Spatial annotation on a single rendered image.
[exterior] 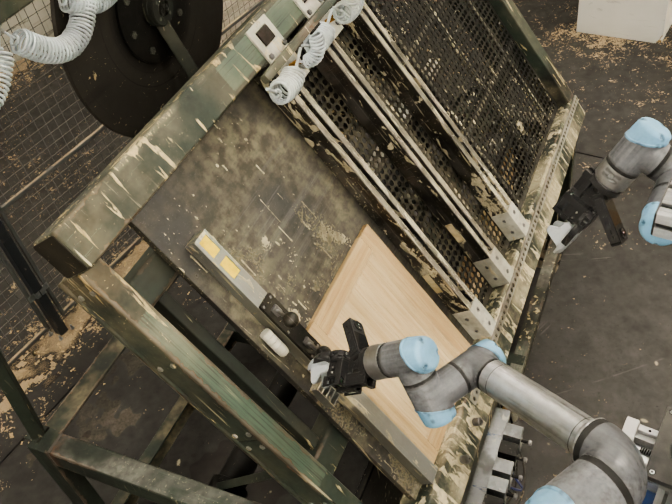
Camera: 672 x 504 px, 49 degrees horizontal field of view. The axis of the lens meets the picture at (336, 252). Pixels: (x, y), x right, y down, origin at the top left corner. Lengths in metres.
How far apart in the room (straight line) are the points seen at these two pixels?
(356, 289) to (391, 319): 0.15
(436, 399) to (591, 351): 2.09
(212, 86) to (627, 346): 2.40
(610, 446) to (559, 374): 2.14
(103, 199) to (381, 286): 0.90
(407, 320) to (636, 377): 1.56
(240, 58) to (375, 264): 0.69
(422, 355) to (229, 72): 0.84
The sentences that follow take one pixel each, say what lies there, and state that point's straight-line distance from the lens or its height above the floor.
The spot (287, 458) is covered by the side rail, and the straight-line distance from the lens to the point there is 1.77.
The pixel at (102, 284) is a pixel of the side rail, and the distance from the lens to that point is 1.56.
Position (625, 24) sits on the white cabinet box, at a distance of 5.67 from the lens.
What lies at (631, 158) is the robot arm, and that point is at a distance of 1.61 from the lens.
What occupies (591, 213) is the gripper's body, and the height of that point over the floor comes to 1.68.
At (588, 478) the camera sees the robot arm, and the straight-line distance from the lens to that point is 1.31.
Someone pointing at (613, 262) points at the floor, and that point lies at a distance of 3.96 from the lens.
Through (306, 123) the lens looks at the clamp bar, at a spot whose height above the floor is 1.66.
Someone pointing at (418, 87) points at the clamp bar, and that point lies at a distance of 2.46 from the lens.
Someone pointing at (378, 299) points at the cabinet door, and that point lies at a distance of 2.10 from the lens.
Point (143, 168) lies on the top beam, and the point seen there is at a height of 1.90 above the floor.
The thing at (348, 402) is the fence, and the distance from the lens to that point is 1.94.
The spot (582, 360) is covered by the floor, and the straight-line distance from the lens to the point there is 3.53.
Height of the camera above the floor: 2.80
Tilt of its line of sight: 44 degrees down
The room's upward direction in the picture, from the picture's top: 11 degrees counter-clockwise
